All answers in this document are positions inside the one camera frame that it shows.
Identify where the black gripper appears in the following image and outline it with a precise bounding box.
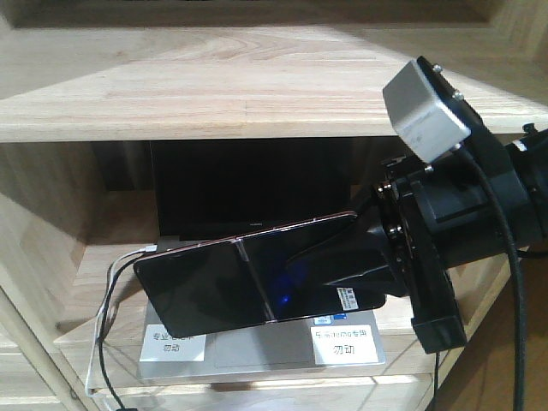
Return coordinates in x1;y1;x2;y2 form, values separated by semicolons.
285;156;540;355

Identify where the black foldable smartphone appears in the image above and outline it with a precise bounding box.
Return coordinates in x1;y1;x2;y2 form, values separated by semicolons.
134;211;386;337

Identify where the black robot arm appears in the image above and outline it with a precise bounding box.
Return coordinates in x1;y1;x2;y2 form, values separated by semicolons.
286;125;547;354

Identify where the light wooden desk shelf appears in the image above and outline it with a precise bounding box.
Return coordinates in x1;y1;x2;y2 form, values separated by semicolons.
1;1;547;410

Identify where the right white label sticker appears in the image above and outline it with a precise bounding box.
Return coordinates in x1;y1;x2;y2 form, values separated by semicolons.
310;325;379;366

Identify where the white label sticker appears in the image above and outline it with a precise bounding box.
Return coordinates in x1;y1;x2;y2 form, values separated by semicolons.
310;325;379;366
140;325;206;362

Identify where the silver laptop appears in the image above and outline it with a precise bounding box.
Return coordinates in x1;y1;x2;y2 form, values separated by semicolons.
134;138;386;378

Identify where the left white label sticker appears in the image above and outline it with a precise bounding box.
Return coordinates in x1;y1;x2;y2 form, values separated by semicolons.
140;325;206;362

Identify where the black right laptop cable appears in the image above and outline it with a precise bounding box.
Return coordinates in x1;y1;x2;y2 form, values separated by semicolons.
431;353;441;406

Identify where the black laptop cable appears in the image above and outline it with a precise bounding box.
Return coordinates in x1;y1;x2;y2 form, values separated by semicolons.
97;252;151;411
431;353;441;406

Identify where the white laptop cable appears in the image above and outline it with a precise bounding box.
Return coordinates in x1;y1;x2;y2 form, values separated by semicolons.
84;244;158;397

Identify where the black left laptop cable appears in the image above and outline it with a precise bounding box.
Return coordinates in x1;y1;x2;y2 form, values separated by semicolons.
97;252;151;411

